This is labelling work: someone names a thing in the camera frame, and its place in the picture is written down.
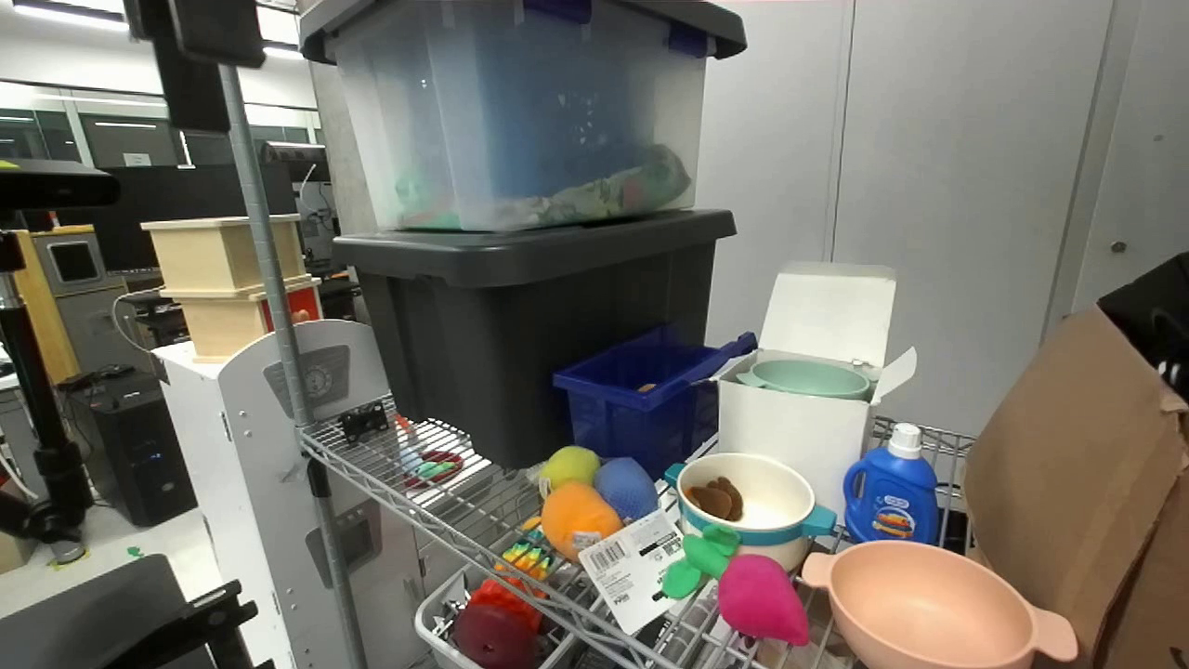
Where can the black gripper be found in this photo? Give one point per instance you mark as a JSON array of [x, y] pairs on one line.
[[190, 41]]

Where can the black perforated table board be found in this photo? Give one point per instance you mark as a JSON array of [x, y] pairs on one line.
[[87, 619]]

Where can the pink plush toy green leaves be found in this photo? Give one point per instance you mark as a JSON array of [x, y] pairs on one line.
[[761, 600]]

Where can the rainbow coloured toy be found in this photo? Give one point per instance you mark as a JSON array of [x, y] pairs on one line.
[[529, 559]]

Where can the white open carton box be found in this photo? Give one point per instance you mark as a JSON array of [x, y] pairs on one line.
[[793, 431]]

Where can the blue ball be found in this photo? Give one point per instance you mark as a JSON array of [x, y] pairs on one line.
[[630, 483]]

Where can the wooden framed machine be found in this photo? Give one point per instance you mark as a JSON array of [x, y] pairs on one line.
[[77, 297]]

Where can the white bowl with teal base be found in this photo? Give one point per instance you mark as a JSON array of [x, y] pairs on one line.
[[779, 496]]

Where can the blue plastic storage box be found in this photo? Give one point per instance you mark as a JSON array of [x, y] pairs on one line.
[[617, 411]]

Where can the orange ball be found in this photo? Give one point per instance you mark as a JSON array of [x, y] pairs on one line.
[[579, 519]]

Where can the green silicone lid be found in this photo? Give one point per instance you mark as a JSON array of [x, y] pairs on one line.
[[808, 377]]

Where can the beige plastic bin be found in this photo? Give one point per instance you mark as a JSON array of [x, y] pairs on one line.
[[223, 255], [230, 325]]

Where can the white toy cabinet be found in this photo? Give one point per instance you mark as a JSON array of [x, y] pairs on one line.
[[253, 496]]

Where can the red toy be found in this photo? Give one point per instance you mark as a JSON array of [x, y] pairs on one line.
[[500, 627]]

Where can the black tripod stand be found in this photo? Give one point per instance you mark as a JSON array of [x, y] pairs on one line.
[[44, 421]]

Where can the blue bottle white cap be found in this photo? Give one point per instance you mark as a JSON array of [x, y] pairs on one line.
[[895, 496]]

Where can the black floor cabinet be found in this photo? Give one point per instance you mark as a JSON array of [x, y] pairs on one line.
[[135, 439]]

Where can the small brown toy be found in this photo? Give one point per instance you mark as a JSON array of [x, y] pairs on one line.
[[720, 499]]

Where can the clear storage tote grey lid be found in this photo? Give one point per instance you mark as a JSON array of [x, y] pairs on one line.
[[521, 114]]

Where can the dark grey storage tote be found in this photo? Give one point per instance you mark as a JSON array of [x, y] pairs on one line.
[[496, 336]]

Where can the yellow ball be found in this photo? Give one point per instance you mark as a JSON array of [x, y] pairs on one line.
[[570, 465]]

